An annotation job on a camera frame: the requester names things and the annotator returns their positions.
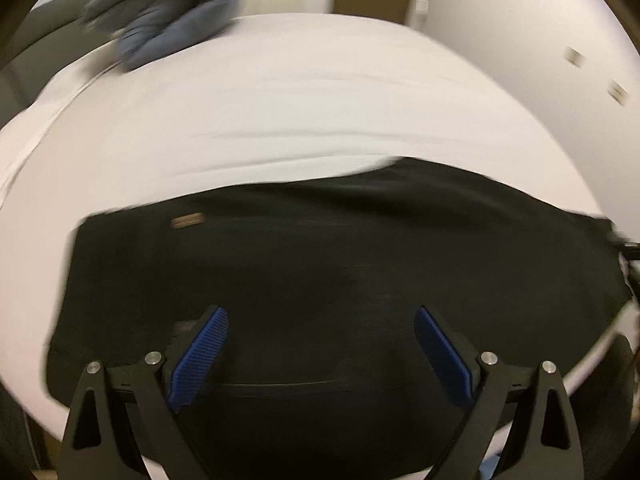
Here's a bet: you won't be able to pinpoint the white bed sheet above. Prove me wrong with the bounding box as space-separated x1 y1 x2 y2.
0 11 640 476

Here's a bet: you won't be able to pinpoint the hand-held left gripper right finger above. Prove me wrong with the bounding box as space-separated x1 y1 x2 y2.
413 305 585 480

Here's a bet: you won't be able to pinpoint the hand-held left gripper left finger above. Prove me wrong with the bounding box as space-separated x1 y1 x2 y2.
59 304 230 480

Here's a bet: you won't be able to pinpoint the black pants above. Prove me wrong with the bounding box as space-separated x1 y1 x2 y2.
45 156 632 480

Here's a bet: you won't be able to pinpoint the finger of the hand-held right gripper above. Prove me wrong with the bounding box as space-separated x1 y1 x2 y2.
611 232 640 311

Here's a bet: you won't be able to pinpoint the blue-grey crumpled garment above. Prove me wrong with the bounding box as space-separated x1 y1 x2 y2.
80 0 243 72

